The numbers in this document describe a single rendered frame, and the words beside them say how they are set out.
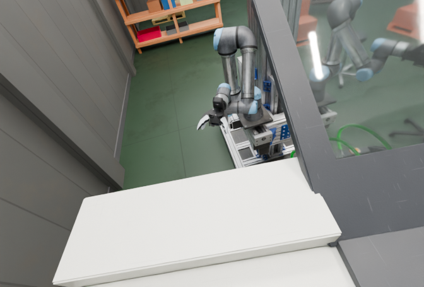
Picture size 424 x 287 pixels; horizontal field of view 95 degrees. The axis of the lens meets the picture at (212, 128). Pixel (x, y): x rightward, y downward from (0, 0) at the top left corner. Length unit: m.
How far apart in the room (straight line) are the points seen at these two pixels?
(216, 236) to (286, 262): 0.19
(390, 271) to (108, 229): 0.68
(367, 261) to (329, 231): 0.10
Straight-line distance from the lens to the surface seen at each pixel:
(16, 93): 2.03
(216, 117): 0.92
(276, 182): 0.60
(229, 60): 1.24
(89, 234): 0.70
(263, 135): 1.44
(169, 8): 5.91
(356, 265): 0.62
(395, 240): 0.67
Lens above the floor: 2.07
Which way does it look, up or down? 45 degrees down
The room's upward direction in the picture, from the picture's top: 14 degrees counter-clockwise
